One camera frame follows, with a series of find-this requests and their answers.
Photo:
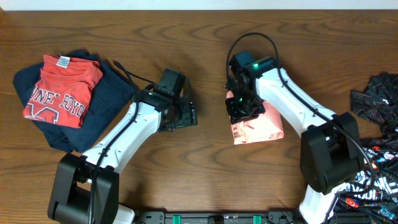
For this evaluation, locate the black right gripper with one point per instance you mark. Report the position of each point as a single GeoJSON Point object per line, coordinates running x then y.
{"type": "Point", "coordinates": [237, 115]}

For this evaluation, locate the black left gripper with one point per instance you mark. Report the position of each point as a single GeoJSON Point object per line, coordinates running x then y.
{"type": "Point", "coordinates": [189, 116]}

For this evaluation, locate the salmon pink shirt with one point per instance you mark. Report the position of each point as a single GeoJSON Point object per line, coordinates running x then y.
{"type": "Point", "coordinates": [266, 127]}

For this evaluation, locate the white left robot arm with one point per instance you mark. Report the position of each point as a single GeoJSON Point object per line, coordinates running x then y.
{"type": "Point", "coordinates": [86, 187]}

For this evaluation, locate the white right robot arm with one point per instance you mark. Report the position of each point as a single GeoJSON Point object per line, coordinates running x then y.
{"type": "Point", "coordinates": [330, 152]}

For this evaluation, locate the navy folded garment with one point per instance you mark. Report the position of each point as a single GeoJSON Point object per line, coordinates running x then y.
{"type": "Point", "coordinates": [109, 97]}

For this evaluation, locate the red folded printed t-shirt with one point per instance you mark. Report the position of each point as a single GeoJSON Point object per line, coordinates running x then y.
{"type": "Point", "coordinates": [62, 95]}

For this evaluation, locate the black printed t-shirt pile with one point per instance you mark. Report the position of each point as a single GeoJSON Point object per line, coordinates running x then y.
{"type": "Point", "coordinates": [377, 103]}

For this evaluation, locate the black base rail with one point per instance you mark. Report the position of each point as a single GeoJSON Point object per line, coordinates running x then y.
{"type": "Point", "coordinates": [278, 216]}

